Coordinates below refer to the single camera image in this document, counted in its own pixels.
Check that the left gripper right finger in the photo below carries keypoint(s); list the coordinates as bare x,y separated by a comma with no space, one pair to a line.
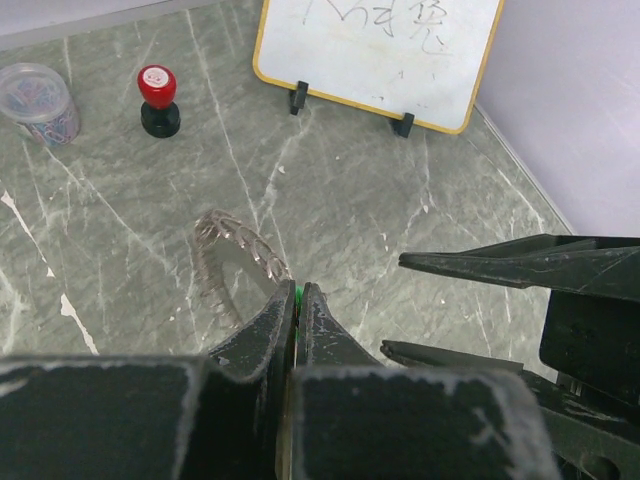
353,418

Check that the key with green tag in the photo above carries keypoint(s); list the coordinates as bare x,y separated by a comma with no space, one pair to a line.
298,306

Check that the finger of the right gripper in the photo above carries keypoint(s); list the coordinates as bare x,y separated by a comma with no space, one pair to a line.
593,435
592,266

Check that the metal disc with keyrings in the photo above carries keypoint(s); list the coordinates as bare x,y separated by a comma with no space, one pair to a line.
219,239

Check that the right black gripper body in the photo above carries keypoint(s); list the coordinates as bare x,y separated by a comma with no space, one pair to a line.
594,340

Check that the red black stamp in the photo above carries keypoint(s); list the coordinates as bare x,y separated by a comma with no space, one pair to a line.
159,114

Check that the small whiteboard yellow frame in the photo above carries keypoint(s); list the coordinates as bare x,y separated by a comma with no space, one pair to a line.
417,62

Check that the clear jar of paperclips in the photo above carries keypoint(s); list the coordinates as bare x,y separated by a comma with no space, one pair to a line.
37,99

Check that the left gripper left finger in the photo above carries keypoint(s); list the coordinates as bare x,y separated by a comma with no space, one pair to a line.
211,416

